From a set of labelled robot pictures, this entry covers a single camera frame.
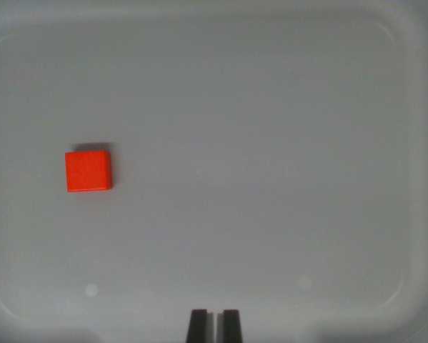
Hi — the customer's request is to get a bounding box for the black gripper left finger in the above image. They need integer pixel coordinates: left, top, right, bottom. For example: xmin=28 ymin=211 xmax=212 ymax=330
xmin=186 ymin=309 xmax=215 ymax=343

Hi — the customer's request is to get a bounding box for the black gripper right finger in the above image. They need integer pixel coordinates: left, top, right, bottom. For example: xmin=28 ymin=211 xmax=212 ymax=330
xmin=217 ymin=309 xmax=244 ymax=343

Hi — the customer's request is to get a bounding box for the red wooden block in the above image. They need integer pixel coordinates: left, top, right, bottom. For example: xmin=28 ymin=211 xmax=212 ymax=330
xmin=64 ymin=149 xmax=114 ymax=193

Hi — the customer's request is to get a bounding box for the white plastic tray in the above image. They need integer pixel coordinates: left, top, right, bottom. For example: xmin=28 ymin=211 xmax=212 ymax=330
xmin=0 ymin=0 xmax=428 ymax=343

